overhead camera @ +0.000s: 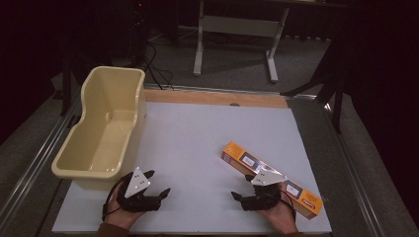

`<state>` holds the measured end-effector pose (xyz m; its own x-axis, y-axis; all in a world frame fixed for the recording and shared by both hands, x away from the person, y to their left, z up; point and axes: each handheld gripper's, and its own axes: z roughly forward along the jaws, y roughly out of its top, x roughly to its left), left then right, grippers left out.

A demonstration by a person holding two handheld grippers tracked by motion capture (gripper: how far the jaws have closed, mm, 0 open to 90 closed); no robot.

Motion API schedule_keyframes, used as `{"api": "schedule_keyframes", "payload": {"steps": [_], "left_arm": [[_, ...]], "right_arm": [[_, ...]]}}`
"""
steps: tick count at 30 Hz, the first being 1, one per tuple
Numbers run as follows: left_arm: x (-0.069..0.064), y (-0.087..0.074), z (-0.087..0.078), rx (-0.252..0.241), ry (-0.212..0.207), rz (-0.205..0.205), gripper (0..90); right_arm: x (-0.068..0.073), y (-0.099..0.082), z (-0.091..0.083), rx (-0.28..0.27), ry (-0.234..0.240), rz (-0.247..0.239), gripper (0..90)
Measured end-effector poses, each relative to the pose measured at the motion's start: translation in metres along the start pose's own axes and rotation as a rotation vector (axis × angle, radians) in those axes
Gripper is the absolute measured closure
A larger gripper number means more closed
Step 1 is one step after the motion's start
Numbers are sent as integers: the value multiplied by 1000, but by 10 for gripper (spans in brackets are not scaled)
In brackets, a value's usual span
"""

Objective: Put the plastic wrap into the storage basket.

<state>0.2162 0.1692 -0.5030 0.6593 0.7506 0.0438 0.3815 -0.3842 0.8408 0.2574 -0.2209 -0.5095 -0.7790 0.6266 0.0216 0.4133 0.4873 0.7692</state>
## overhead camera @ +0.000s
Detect black tripod stand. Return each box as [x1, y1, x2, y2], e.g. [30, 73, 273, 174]
[281, 29, 351, 134]

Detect cream plastic bin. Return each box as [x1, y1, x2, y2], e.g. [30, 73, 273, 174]
[50, 65, 148, 193]

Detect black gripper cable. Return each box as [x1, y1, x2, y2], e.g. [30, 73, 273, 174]
[280, 189, 297, 222]
[101, 171, 134, 222]

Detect person's left hand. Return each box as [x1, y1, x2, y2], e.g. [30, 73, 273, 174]
[102, 183, 146, 230]

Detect white metal table frame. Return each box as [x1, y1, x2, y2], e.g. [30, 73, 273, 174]
[193, 0, 292, 84]

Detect person's right hand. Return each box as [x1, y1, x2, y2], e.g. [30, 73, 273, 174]
[258, 182, 299, 235]

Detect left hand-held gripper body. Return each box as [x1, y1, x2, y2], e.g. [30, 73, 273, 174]
[115, 166, 163, 213]

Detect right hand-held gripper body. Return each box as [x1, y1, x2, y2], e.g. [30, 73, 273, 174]
[240, 169, 288, 211]

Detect dark device with red light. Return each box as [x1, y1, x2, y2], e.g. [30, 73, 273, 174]
[129, 0, 150, 67]

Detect long orange box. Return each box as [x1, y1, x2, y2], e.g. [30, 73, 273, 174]
[220, 140, 325, 221]

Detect black floor cables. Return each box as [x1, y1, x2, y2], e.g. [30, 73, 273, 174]
[140, 40, 176, 91]

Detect metal rail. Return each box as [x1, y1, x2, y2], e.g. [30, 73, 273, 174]
[320, 100, 387, 237]
[0, 93, 83, 229]
[143, 83, 318, 100]

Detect wooden board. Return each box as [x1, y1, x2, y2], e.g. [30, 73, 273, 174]
[143, 89, 290, 110]

